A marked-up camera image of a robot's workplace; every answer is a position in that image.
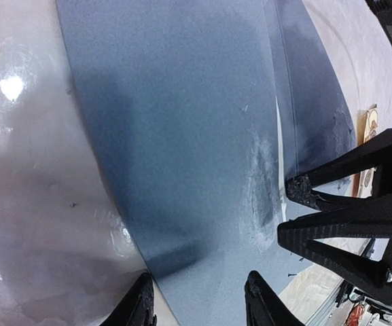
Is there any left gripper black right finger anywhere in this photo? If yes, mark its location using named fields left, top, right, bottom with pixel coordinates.
left=245, top=270, right=304, bottom=326

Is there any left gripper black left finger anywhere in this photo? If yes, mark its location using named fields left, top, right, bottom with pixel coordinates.
left=105, top=272, right=157, bottom=326

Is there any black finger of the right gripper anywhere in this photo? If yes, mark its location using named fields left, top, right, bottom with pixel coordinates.
left=277, top=196, right=392, bottom=306
left=285, top=128, right=392, bottom=209

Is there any brown sticker sheet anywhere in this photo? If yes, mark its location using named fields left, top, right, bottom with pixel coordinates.
left=351, top=104, right=383, bottom=198

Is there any blue paper envelope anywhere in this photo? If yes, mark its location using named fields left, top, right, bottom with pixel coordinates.
left=56, top=1, right=356, bottom=325

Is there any front aluminium rail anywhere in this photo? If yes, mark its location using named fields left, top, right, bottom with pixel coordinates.
left=306, top=237, right=392, bottom=326

